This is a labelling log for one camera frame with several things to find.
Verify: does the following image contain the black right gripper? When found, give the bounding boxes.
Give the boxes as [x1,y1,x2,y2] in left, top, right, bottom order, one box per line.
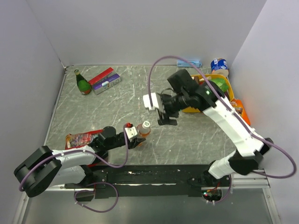
[156,91,190,126]

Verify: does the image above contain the orange tea bottle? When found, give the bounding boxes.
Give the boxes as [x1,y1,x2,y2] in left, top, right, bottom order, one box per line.
[137,123,151,138]

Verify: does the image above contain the white bottle cap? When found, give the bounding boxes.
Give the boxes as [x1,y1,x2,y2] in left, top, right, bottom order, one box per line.
[142,121,150,129]

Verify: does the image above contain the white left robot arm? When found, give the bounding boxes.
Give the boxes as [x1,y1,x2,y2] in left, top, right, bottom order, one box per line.
[14,124,145,197]

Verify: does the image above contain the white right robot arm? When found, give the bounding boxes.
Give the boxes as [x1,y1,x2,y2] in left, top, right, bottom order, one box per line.
[155,69,273,186]

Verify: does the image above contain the green glass bottle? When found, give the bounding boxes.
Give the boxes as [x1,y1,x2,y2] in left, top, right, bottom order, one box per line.
[74,70,92,95]

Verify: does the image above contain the yellow plastic basket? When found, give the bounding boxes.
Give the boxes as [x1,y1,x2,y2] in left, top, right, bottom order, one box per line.
[182,74,234,113]

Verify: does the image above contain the red snack bag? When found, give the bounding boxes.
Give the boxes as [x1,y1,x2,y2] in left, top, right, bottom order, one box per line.
[64,129,103,150]

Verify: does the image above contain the blue tissue pack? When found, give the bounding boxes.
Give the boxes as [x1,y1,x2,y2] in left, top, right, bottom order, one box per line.
[177,60,202,68]

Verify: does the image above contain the green cabbage toy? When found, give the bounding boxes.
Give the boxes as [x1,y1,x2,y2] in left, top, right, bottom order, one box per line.
[210,78,229,93]

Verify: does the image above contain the purple silver box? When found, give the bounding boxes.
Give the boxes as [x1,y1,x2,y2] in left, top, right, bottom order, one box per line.
[92,74,121,95]

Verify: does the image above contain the orange razor package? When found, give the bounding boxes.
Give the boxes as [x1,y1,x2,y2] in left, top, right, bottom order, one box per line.
[230,98,251,126]

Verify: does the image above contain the blue white can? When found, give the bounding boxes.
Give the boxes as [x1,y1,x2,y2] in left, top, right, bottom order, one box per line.
[211,58,229,77]

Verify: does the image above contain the red flat box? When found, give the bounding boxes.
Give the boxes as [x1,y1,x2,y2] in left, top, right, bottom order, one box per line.
[88,67,115,85]

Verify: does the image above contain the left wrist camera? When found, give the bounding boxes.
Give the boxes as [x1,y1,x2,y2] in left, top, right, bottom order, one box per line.
[124,123,138,141]

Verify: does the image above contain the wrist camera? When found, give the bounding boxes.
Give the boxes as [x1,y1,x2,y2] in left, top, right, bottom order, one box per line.
[124,123,138,141]
[142,93,164,112]

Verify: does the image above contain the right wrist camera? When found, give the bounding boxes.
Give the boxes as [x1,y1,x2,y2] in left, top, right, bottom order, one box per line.
[142,93,164,112]

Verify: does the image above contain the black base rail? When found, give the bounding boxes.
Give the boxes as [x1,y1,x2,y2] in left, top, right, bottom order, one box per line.
[64,164,230,199]

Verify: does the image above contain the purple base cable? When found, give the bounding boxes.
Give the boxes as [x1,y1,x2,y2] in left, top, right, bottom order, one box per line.
[74,182,119,213]

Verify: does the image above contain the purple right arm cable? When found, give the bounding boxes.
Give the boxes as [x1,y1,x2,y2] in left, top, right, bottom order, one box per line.
[148,55,297,179]

